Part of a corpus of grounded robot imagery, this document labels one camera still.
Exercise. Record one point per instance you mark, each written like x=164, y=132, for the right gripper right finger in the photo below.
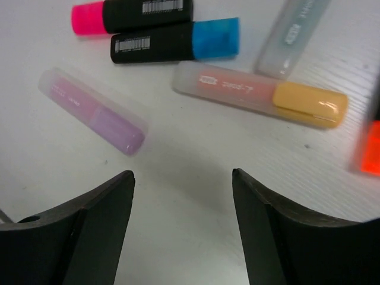
x=286, y=243

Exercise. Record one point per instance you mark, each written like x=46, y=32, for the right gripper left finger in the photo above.
x=77, y=242

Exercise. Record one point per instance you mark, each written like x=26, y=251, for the purple translucent marker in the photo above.
x=87, y=105

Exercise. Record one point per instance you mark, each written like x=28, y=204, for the orange cap black highlighter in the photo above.
x=366, y=154

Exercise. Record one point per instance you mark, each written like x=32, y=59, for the yellow cap translucent marker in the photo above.
x=295, y=102

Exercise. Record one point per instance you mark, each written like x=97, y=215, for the green cap clear marker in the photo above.
x=289, y=36

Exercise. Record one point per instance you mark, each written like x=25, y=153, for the blue cap black highlighter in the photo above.
x=195, y=40

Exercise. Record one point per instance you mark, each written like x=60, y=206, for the pink cap black highlighter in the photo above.
x=112, y=17

